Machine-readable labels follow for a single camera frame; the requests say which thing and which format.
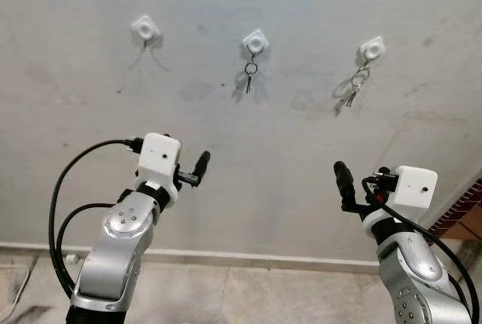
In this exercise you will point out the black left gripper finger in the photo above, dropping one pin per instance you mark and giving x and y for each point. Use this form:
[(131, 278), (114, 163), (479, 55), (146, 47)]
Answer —
[(202, 163)]

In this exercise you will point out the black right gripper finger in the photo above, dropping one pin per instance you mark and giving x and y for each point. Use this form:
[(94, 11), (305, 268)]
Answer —
[(344, 181), (383, 171)]

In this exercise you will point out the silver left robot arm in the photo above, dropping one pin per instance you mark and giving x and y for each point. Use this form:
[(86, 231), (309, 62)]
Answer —
[(113, 264)]

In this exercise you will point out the white hook with key bunch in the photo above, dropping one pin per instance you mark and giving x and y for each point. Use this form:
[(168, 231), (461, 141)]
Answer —
[(372, 48)]

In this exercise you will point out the white hook with single key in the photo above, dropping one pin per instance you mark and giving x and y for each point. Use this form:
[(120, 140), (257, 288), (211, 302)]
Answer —
[(255, 41)]

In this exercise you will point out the silver key bunch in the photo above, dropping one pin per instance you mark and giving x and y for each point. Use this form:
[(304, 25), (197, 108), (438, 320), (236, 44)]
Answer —
[(352, 96)]

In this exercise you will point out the narrow red brick pillar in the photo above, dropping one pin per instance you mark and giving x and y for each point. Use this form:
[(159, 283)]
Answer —
[(459, 207)]

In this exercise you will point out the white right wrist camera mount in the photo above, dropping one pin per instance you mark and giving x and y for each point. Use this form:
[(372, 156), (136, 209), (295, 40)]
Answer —
[(414, 188)]

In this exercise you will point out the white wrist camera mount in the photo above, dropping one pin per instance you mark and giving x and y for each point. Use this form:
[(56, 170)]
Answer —
[(414, 188), (158, 154)]

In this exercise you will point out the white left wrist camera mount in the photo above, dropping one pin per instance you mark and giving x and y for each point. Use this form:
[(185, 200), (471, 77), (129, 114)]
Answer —
[(158, 154)]

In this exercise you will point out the empty white wall hook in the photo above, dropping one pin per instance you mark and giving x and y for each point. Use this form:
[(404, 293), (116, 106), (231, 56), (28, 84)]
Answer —
[(145, 29)]

